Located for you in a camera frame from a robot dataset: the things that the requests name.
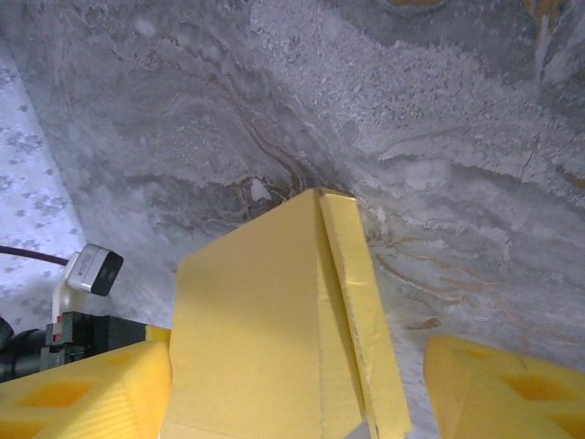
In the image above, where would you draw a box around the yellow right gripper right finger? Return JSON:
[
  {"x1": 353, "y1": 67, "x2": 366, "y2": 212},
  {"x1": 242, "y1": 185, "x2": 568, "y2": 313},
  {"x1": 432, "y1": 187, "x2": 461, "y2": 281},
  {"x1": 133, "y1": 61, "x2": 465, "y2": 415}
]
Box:
[{"x1": 422, "y1": 335, "x2": 585, "y2": 439}]

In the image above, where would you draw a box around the yellow and white paper box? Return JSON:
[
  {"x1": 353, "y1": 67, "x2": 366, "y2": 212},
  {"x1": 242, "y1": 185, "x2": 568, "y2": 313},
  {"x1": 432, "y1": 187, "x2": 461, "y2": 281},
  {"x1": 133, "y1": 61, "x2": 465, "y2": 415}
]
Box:
[{"x1": 157, "y1": 187, "x2": 413, "y2": 439}]

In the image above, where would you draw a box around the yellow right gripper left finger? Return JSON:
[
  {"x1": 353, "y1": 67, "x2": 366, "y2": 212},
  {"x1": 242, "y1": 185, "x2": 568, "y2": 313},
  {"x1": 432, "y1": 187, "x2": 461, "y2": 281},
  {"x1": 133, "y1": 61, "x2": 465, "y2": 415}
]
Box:
[{"x1": 0, "y1": 339, "x2": 174, "y2": 439}]

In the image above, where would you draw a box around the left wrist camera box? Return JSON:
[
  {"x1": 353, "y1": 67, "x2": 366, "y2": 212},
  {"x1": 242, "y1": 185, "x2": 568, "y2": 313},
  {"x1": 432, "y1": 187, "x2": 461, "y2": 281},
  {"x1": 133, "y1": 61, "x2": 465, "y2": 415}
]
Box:
[{"x1": 66, "y1": 242, "x2": 125, "y2": 297}]

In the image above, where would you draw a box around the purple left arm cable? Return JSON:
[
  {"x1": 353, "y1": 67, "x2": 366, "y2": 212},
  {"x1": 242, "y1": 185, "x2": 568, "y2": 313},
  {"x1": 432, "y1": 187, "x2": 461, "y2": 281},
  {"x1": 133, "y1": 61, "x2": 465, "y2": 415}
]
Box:
[{"x1": 0, "y1": 245, "x2": 73, "y2": 267}]

